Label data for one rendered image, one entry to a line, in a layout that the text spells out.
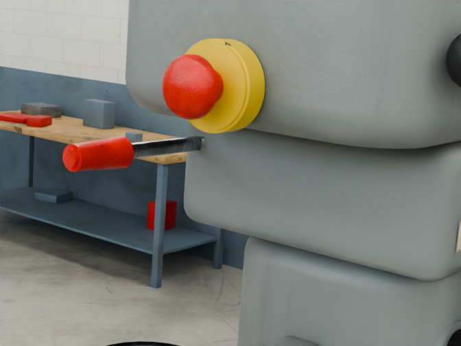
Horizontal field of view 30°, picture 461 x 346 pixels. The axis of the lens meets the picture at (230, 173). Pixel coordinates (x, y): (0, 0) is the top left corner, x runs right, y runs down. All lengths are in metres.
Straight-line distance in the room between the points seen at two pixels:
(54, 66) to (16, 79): 0.50
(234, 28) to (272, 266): 0.24
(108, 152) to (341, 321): 0.23
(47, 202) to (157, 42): 6.40
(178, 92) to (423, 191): 0.19
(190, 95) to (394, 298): 0.25
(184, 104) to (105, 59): 6.44
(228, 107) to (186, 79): 0.04
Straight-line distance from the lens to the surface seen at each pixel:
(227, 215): 0.70
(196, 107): 0.52
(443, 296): 0.69
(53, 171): 7.48
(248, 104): 0.53
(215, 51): 0.54
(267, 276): 0.73
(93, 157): 0.61
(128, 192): 6.85
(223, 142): 0.69
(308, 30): 0.53
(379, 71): 0.52
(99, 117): 6.55
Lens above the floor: 1.81
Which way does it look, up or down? 11 degrees down
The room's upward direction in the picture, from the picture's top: 4 degrees clockwise
